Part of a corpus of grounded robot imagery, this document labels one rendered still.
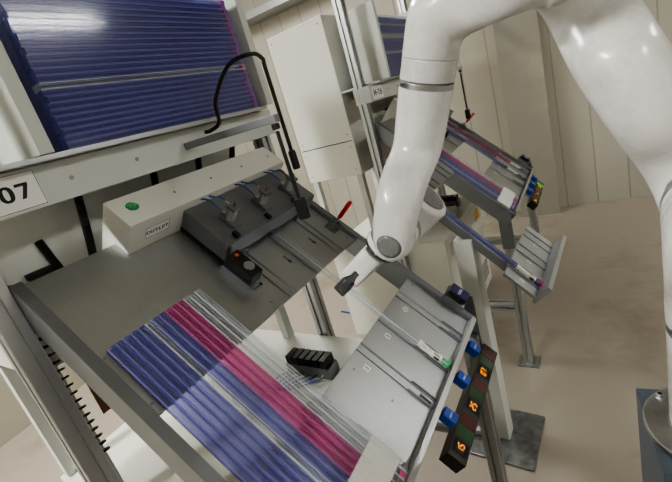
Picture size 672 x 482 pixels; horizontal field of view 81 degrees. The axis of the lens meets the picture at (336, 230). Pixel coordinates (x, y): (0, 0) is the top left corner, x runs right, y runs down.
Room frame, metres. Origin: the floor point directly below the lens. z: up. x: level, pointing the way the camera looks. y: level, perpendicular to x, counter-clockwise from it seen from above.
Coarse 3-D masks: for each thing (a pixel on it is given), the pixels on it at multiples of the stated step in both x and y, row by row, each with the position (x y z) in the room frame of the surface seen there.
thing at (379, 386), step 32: (416, 288) 0.95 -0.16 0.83; (416, 320) 0.85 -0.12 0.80; (448, 320) 0.88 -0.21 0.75; (384, 352) 0.74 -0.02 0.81; (416, 352) 0.76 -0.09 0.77; (448, 352) 0.79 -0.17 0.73; (352, 384) 0.65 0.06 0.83; (384, 384) 0.67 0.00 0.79; (416, 384) 0.68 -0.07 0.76; (352, 416) 0.59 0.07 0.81; (384, 416) 0.61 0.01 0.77; (416, 416) 0.63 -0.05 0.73
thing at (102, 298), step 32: (288, 224) 1.03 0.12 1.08; (320, 224) 1.07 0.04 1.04; (96, 256) 0.76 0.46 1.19; (128, 256) 0.78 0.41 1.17; (160, 256) 0.80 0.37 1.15; (192, 256) 0.83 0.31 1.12; (256, 256) 0.89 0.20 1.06; (288, 256) 0.92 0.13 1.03; (320, 256) 0.95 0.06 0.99; (32, 288) 0.66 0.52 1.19; (64, 288) 0.68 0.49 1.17; (96, 288) 0.69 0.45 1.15; (128, 288) 0.71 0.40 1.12; (160, 288) 0.73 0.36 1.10; (192, 288) 0.75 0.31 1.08; (224, 288) 0.78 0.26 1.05; (256, 288) 0.80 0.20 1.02; (288, 288) 0.83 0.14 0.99; (64, 320) 0.62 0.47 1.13; (96, 320) 0.64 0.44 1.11; (128, 320) 0.65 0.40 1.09; (256, 320) 0.73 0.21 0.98; (96, 352) 0.59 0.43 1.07; (128, 384) 0.55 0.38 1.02
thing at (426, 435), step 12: (468, 324) 0.87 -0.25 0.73; (468, 336) 0.82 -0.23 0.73; (456, 360) 0.75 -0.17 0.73; (444, 384) 0.69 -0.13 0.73; (444, 396) 0.66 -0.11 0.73; (432, 420) 0.61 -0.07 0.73; (432, 432) 0.58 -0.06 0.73; (420, 444) 0.56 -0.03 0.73; (420, 456) 0.54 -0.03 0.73; (408, 480) 0.50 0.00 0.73
